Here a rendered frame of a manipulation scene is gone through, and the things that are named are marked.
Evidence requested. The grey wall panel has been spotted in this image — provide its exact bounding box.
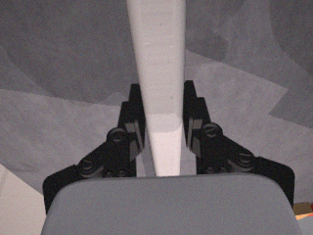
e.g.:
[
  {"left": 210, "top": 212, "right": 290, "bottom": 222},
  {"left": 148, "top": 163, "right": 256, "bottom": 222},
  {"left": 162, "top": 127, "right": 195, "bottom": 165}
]
[{"left": 0, "top": 164, "right": 46, "bottom": 235}]

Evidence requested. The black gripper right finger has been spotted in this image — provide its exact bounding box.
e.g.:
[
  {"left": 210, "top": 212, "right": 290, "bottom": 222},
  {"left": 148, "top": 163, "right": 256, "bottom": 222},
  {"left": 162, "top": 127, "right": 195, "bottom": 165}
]
[{"left": 183, "top": 80, "right": 295, "bottom": 208}]

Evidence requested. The grey long rod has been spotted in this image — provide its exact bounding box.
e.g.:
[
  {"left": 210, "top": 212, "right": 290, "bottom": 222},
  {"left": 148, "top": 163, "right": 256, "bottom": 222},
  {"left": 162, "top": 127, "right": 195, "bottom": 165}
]
[{"left": 125, "top": 0, "right": 187, "bottom": 176}]

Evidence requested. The tan flat rectangular block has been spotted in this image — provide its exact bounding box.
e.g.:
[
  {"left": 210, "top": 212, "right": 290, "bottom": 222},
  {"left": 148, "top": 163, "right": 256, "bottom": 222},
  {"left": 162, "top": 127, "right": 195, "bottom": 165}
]
[{"left": 292, "top": 203, "right": 313, "bottom": 219}]

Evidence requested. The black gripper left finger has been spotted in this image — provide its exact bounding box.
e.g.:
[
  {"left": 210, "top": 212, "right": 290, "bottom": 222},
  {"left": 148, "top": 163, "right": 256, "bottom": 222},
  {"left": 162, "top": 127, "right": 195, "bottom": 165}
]
[{"left": 42, "top": 83, "right": 146, "bottom": 215}]

